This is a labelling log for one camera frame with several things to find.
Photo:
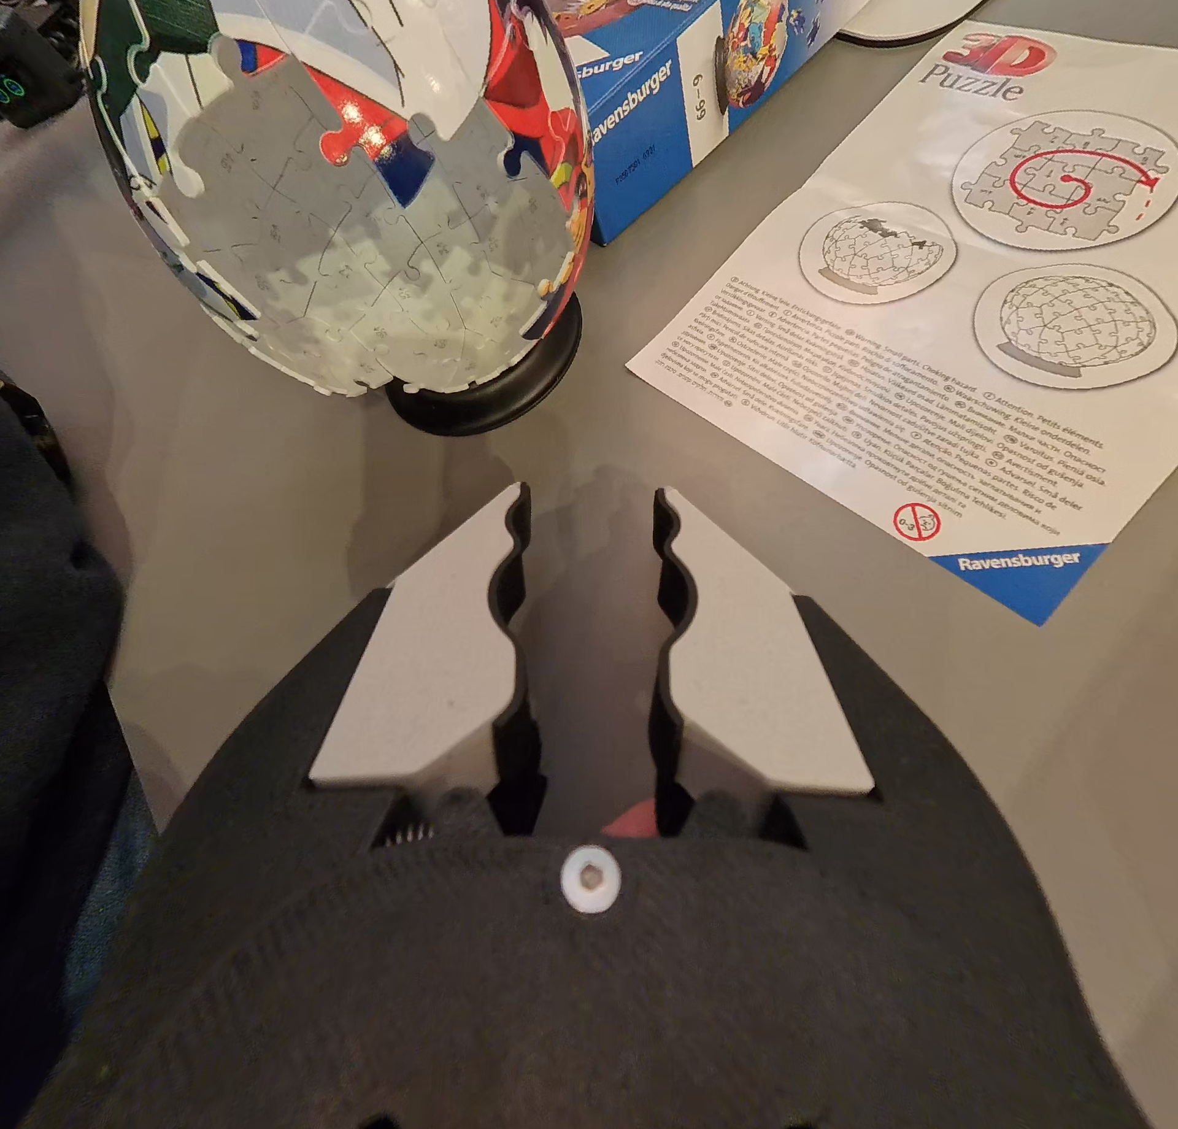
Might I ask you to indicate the black ball stand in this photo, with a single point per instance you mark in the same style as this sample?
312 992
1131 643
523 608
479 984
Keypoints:
479 412

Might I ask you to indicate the blue puzzle box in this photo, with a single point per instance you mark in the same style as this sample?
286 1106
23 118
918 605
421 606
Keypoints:
644 153

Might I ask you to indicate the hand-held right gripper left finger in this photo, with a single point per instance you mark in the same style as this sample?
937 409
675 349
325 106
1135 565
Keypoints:
423 687

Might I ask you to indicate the colourful puzzle ball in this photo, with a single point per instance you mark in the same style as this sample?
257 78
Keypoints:
367 254

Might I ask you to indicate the white instruction sheet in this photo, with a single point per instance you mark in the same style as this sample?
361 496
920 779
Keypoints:
828 364

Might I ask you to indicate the black device green display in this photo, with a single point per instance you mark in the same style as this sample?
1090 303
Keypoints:
32 71

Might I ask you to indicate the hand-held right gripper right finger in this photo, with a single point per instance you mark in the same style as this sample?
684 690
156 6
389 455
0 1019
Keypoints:
764 696

